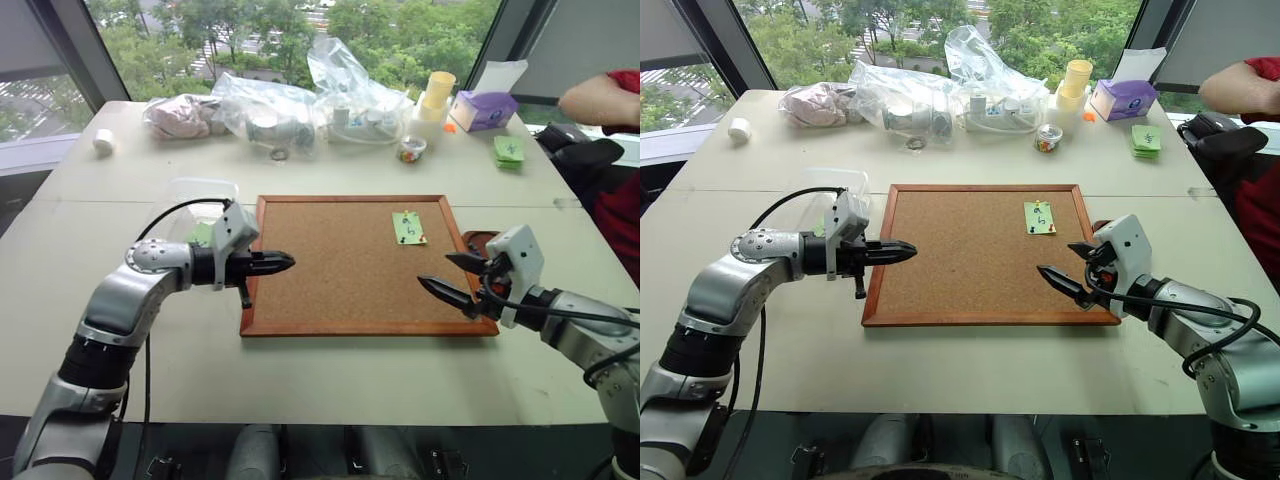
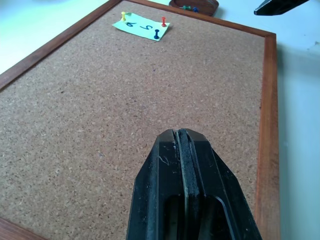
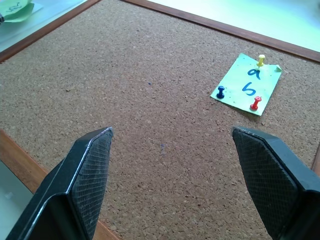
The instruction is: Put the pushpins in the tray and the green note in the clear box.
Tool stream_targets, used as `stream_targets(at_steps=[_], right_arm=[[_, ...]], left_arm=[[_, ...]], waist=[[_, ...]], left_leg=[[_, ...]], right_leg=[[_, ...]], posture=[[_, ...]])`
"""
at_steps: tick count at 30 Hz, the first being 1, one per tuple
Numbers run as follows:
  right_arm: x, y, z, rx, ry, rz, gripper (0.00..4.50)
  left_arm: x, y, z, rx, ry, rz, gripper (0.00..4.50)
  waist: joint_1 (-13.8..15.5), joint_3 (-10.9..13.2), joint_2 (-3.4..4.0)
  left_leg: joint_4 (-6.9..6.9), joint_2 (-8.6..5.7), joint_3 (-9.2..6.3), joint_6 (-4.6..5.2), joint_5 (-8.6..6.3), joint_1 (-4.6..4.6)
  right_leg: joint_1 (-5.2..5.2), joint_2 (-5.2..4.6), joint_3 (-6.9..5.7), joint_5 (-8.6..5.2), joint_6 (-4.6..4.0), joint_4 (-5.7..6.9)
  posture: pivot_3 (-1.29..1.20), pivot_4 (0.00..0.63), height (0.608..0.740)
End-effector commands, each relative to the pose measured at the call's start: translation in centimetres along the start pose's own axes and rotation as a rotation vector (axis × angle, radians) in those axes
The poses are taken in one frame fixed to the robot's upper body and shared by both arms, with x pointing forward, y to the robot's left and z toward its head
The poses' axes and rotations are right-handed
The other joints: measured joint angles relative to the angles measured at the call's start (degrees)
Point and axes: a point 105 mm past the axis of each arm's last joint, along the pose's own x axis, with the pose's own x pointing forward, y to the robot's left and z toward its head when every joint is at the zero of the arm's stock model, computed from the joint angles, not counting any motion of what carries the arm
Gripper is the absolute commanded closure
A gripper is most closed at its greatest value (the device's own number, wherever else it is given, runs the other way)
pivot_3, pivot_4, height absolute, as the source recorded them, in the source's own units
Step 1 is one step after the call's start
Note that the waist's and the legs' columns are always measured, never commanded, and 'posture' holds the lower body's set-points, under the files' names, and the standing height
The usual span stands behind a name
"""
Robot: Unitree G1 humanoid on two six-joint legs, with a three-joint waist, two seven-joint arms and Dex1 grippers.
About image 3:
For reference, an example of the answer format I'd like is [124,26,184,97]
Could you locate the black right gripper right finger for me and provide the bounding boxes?
[231,125,320,240]

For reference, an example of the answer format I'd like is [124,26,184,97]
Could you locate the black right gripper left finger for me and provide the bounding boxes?
[5,126,115,240]

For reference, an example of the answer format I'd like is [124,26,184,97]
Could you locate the red push pin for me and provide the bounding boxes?
[249,96,263,111]

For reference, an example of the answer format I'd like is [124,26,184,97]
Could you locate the green paper note with writing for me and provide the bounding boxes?
[210,52,283,117]

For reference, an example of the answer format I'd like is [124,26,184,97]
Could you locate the wood-framed cork board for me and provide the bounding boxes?
[0,0,320,240]

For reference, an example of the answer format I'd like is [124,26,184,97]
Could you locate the crumpled green paper note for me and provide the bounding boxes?
[0,0,35,23]

